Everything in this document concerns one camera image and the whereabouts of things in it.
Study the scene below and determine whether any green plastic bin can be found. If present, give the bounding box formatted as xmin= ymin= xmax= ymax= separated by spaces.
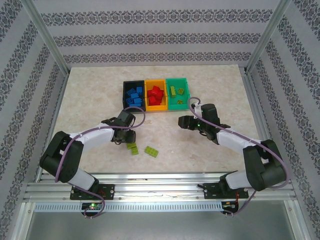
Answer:
xmin=165 ymin=77 xmax=191 ymax=111

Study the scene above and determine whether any black plastic bin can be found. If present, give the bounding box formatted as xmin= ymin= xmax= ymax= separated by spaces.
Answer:
xmin=122 ymin=79 xmax=147 ymax=113

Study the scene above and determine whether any yellow plastic bin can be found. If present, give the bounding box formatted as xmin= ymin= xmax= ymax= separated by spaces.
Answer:
xmin=144 ymin=79 xmax=169 ymax=112

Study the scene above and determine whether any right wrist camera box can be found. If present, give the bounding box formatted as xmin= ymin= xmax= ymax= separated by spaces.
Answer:
xmin=191 ymin=103 xmax=203 ymax=118

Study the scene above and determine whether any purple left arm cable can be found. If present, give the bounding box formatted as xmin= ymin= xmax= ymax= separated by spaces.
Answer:
xmin=54 ymin=106 xmax=147 ymax=220

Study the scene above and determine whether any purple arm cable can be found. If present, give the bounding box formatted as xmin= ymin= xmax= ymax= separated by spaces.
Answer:
xmin=187 ymin=96 xmax=291 ymax=218
xmin=54 ymin=106 xmax=147 ymax=220

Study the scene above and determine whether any aluminium side rail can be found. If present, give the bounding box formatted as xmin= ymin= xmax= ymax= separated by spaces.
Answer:
xmin=33 ymin=71 xmax=71 ymax=183
xmin=241 ymin=67 xmax=285 ymax=180

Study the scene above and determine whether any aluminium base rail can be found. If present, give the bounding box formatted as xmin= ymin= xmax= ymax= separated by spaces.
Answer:
xmin=23 ymin=172 xmax=298 ymax=204

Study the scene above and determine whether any grey slotted cable duct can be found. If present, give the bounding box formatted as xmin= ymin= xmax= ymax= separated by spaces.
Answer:
xmin=33 ymin=201 xmax=224 ymax=213

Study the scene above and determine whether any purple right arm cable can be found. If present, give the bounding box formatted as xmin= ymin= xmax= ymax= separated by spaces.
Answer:
xmin=187 ymin=96 xmax=291 ymax=218

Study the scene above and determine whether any aluminium frame post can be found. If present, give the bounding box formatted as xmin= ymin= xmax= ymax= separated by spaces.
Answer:
xmin=245 ymin=0 xmax=293 ymax=74
xmin=21 ymin=0 xmax=70 ymax=75

